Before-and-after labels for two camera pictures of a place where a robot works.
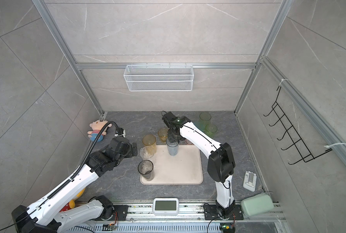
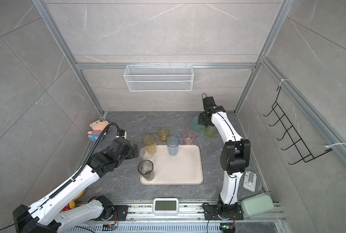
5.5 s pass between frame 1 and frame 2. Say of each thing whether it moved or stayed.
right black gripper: moved
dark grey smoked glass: stayed
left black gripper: stayed
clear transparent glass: stayed
